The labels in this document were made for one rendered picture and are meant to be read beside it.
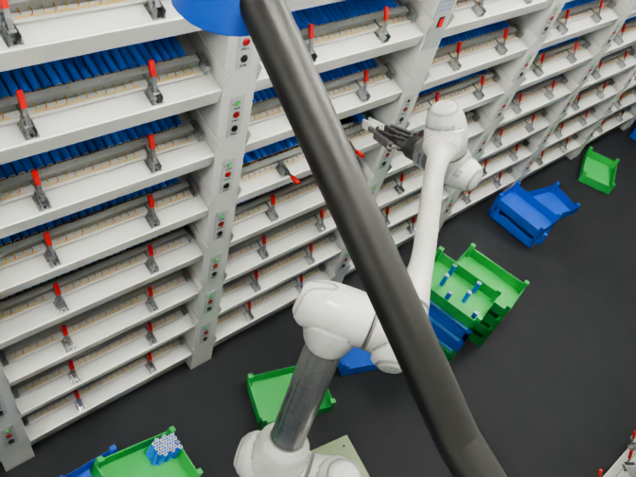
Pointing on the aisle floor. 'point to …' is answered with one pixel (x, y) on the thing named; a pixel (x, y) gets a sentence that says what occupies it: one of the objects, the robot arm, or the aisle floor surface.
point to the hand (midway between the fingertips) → (373, 126)
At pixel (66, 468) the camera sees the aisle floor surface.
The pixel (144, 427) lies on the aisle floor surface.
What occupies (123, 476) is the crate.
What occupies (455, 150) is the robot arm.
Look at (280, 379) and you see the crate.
